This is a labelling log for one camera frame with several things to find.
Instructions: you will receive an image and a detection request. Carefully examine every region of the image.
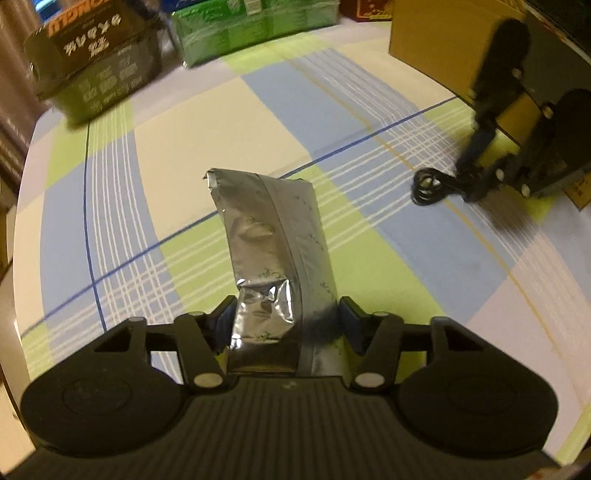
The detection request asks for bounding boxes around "green wrapped box pack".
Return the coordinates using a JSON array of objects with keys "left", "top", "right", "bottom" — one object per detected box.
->
[{"left": 162, "top": 1, "right": 339, "bottom": 67}]

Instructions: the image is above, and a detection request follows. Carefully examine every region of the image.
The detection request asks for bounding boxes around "silver foil pouch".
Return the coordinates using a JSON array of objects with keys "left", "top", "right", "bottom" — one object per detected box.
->
[{"left": 206, "top": 169, "right": 346, "bottom": 377}]

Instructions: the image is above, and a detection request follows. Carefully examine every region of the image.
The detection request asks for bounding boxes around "checkered tablecloth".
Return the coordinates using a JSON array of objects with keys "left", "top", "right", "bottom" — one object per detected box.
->
[{"left": 13, "top": 22, "right": 590, "bottom": 462}]

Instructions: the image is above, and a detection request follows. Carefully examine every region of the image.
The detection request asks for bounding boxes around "beige curtain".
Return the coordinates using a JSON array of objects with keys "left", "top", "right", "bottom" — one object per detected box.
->
[{"left": 0, "top": 0, "right": 52, "bottom": 186}]

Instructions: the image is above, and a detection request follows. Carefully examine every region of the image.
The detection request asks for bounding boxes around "dark red gift box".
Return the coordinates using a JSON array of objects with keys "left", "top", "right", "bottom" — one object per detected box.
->
[{"left": 339, "top": 0, "right": 394, "bottom": 22}]

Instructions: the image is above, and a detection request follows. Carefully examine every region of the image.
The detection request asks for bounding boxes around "brown cardboard box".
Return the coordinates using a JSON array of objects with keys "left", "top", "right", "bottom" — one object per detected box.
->
[{"left": 387, "top": 0, "right": 591, "bottom": 211}]

